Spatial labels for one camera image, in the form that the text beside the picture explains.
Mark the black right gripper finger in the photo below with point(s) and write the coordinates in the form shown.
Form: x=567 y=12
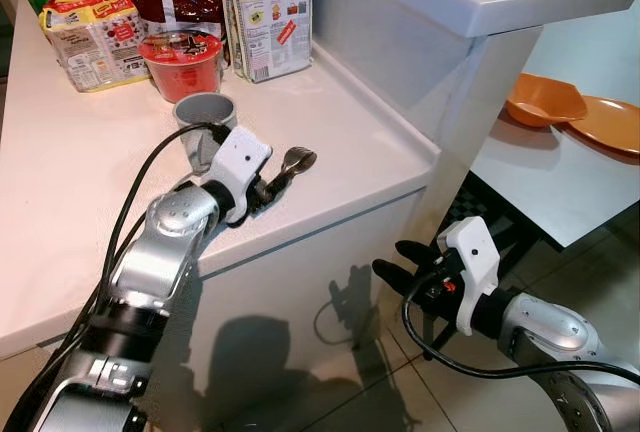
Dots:
x=395 y=276
x=415 y=251

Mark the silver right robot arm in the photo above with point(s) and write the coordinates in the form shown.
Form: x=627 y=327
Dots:
x=550 y=327

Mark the black chair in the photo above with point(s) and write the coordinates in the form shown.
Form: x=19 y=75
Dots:
x=475 y=202

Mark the grey cup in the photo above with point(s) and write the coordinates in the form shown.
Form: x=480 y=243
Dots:
x=190 y=144

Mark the red instant noodle cup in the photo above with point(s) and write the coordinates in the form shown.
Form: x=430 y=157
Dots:
x=182 y=72

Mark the white cracker packet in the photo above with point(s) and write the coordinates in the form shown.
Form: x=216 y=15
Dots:
x=265 y=22

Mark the orange bowl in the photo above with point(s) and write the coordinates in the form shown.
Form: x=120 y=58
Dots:
x=545 y=102

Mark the orange plate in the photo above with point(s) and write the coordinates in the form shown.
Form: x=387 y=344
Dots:
x=610 y=127

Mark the green yellow noodle packet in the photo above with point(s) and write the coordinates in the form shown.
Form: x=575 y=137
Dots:
x=80 y=12

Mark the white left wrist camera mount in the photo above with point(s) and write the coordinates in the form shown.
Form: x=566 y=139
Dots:
x=238 y=162

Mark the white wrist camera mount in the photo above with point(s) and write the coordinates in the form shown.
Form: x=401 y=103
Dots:
x=475 y=252
x=238 y=162

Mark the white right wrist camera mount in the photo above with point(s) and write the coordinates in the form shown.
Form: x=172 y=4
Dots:
x=475 y=252

